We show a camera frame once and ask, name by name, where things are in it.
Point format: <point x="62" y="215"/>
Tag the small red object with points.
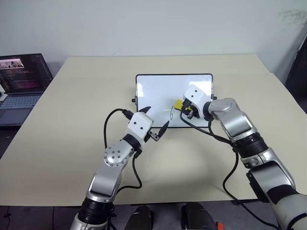
<point x="219" y="226"/>

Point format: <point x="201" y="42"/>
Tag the small black-framed whiteboard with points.
<point x="163" y="95"/>

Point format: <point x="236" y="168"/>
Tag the yellow and black eraser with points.
<point x="178" y="105"/>

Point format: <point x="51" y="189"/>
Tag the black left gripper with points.
<point x="153" y="136"/>

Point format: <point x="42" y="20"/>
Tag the open grey laptop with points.
<point x="19" y="95"/>

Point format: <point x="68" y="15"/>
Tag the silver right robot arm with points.
<point x="249" y="148"/>

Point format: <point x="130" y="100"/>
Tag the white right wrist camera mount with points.
<point x="195" y="95"/>

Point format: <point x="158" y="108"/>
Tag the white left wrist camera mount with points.
<point x="139" y="127"/>

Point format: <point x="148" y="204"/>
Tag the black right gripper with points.
<point x="192" y="111"/>

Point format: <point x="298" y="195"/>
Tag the black upright panel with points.
<point x="297" y="72"/>

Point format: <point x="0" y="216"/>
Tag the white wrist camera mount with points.
<point x="195" y="95"/>
<point x="139" y="127"/>

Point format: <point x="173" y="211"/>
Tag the small white object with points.
<point x="2" y="94"/>

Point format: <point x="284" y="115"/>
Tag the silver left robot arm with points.
<point x="108" y="172"/>

